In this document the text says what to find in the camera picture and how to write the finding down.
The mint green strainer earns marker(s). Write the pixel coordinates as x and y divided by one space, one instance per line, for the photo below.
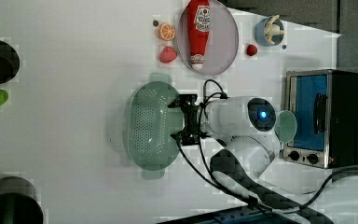
150 125

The mint green mug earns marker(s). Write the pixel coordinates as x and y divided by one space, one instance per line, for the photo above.
285 126

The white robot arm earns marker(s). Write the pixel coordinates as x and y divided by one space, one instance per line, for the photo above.
247 128

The blue bowl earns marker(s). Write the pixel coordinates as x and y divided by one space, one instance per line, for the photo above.
259 33

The small strawberry toy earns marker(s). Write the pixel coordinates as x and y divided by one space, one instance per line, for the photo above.
251 50

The red ketchup bottle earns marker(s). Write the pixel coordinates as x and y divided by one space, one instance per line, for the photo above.
198 29

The peeled banana toy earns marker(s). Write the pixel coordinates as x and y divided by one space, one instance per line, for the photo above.
271 29

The orange slice toy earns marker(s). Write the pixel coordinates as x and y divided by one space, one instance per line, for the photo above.
166 32

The large strawberry toy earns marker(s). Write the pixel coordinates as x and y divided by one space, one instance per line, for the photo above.
168 55

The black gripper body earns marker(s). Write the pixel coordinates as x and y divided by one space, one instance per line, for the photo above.
190 134

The grey round plate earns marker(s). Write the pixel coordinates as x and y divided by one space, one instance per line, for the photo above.
222 45

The black toaster oven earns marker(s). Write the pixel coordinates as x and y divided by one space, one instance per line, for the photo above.
325 105

